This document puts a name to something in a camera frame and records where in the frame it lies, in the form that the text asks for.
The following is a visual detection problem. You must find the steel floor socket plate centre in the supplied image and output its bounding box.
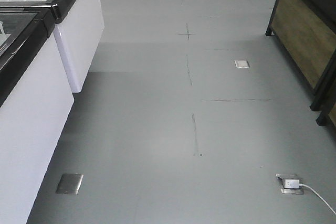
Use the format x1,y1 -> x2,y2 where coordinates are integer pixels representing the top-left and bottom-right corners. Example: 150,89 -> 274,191
234,59 -> 250,68

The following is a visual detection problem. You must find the steel floor socket plate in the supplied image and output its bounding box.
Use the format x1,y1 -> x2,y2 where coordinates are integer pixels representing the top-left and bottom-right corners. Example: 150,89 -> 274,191
56,173 -> 83,195
234,59 -> 250,68

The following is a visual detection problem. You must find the white chest freezer far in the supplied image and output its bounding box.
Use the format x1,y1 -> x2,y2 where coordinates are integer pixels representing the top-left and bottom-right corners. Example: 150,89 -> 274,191
1,0 -> 104,93

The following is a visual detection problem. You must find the white chest freezer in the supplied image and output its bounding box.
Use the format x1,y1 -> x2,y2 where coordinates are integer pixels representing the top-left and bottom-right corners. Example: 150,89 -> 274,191
1,8 -> 74,223
1,0 -> 104,93

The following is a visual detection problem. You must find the steel floor socket plate left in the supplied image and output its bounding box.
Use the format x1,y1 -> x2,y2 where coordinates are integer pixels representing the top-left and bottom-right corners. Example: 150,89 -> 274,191
56,173 -> 83,195

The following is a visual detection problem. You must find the white chest freezer near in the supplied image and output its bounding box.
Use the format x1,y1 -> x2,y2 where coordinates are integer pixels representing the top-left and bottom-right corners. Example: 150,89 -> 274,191
1,8 -> 74,223

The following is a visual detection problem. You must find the white power adapter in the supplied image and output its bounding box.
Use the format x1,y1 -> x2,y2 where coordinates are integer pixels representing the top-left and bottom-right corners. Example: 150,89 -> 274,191
282,178 -> 300,189

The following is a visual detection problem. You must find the wooden black-framed display stand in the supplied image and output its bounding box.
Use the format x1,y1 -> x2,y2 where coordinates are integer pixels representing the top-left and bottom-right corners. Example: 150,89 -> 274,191
265,0 -> 336,112

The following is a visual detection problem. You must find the open floor socket box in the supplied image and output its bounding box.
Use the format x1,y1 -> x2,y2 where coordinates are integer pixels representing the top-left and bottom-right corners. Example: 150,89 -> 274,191
276,173 -> 304,195

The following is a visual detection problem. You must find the white power cable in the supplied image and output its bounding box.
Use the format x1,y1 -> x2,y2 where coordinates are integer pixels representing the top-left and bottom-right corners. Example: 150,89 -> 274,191
298,183 -> 336,218

